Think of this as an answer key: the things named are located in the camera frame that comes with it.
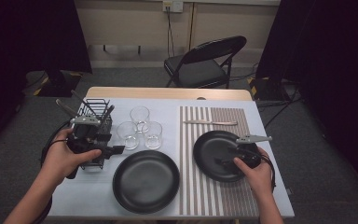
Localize left hand-held gripper cable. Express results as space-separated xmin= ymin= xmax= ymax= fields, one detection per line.
xmin=36 ymin=120 xmax=73 ymax=224

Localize person's left hand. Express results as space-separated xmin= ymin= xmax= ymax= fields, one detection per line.
xmin=41 ymin=127 xmax=103 ymax=188

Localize black stand base yellow stripes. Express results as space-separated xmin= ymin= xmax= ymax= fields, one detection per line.
xmin=34 ymin=68 xmax=83 ymax=98
xmin=247 ymin=76 xmax=292 ymax=102

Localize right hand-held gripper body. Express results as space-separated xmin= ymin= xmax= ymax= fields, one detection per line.
xmin=228 ymin=133 xmax=273 ymax=171

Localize hand-held gripper cable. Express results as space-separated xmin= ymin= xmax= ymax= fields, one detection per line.
xmin=259 ymin=153 xmax=278 ymax=191
xmin=36 ymin=120 xmax=73 ymax=224

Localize black floor cable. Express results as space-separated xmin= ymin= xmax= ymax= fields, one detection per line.
xmin=255 ymin=97 xmax=302 ymax=108
xmin=262 ymin=88 xmax=302 ymax=129

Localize clear glass cup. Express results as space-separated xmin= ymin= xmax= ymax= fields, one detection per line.
xmin=117 ymin=120 xmax=141 ymax=151
xmin=142 ymin=120 xmax=163 ymax=149
xmin=129 ymin=105 xmax=151 ymax=133

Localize black curtain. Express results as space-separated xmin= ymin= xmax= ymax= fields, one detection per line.
xmin=255 ymin=0 xmax=358 ymax=199
xmin=0 ymin=0 xmax=93 ymax=155

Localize black wire cutlery basket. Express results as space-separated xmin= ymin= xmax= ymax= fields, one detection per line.
xmin=67 ymin=98 xmax=114 ymax=171

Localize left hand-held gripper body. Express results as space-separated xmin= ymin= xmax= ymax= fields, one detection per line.
xmin=67 ymin=114 xmax=107 ymax=159

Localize right hand-held gripper cable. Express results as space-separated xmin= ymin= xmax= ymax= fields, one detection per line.
xmin=259 ymin=153 xmax=278 ymax=191

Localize black socket cable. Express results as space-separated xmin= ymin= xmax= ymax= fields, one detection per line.
xmin=166 ymin=7 xmax=176 ymax=59

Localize white wall socket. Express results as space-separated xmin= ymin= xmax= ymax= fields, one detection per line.
xmin=162 ymin=0 xmax=185 ymax=14

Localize black round plate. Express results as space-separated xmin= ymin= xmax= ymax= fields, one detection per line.
xmin=112 ymin=149 xmax=181 ymax=215
xmin=193 ymin=130 xmax=253 ymax=184

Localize person's right hand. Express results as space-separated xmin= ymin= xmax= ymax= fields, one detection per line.
xmin=232 ymin=147 xmax=275 ymax=200

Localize metal table knife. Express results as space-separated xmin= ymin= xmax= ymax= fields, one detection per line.
xmin=183 ymin=119 xmax=239 ymax=127

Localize striped woven placemat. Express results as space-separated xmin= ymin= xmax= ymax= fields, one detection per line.
xmin=179 ymin=105 xmax=259 ymax=217

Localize black folding chair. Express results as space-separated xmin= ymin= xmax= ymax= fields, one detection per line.
xmin=163 ymin=35 xmax=248 ymax=91

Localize metal cutlery piece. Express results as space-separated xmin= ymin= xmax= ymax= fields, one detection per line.
xmin=99 ymin=105 xmax=116 ymax=125
xmin=70 ymin=90 xmax=99 ymax=118
xmin=55 ymin=98 xmax=77 ymax=118

